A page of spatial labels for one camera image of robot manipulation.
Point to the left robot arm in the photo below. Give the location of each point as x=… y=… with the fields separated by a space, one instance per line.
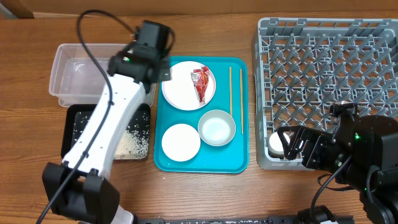
x=79 y=188

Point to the left wooden chopstick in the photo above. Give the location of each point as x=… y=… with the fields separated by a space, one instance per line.
x=230 y=92

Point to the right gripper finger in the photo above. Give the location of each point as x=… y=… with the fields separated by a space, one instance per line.
x=289 y=147
x=293 y=129

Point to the right wooden chopstick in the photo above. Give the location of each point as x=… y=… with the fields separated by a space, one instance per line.
x=241 y=100

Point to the large white plate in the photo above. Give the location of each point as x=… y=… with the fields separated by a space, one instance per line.
x=181 y=92

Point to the pink bowl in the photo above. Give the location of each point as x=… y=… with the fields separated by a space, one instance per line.
x=181 y=142

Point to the white cup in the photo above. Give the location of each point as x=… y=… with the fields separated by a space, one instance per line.
x=275 y=146

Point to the teal serving tray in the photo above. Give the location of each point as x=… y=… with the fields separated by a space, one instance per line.
x=232 y=158

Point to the rice pile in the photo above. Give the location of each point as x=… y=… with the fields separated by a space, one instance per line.
x=134 y=143

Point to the black plastic tray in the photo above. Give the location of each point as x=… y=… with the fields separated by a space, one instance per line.
x=70 y=118

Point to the grey dishwasher rack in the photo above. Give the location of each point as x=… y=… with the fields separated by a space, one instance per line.
x=303 y=65

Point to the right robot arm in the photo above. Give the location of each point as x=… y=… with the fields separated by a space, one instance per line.
x=361 y=154

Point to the red snack wrapper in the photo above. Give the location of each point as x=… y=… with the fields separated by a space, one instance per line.
x=200 y=79

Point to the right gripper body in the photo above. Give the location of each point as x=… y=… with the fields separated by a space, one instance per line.
x=321 y=153

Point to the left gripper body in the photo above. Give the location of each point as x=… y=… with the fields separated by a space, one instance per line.
x=165 y=73

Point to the clear plastic bin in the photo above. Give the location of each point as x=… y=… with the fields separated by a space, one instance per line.
x=75 y=79

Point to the wooden chopstick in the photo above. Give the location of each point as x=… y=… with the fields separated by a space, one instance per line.
x=230 y=92
x=241 y=100

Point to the grey bowl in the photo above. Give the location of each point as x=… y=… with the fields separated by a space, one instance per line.
x=217 y=128

